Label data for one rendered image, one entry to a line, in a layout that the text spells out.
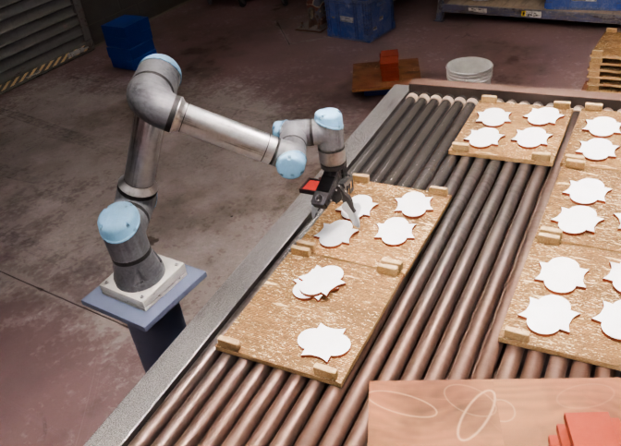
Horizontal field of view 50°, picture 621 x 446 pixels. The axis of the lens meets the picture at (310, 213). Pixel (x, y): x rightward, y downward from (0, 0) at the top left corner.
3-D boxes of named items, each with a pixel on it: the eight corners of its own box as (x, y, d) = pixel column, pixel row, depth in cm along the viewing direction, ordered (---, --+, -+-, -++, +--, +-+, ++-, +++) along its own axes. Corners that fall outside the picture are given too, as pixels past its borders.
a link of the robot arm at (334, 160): (337, 155, 184) (311, 151, 187) (338, 170, 186) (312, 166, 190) (349, 144, 189) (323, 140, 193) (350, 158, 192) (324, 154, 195)
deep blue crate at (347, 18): (325, 36, 617) (321, -4, 597) (352, 21, 641) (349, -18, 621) (370, 44, 588) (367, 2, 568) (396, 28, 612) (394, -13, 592)
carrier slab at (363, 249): (293, 252, 199) (293, 248, 198) (351, 182, 228) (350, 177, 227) (405, 278, 184) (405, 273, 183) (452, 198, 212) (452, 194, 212)
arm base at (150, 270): (104, 287, 199) (93, 261, 193) (135, 255, 209) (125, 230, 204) (145, 296, 193) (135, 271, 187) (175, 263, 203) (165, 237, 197)
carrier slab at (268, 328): (215, 350, 170) (213, 345, 169) (291, 254, 199) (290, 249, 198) (341, 388, 154) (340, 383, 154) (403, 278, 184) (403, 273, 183)
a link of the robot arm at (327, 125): (311, 107, 186) (342, 104, 186) (315, 142, 192) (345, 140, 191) (310, 118, 180) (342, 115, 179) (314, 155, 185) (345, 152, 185)
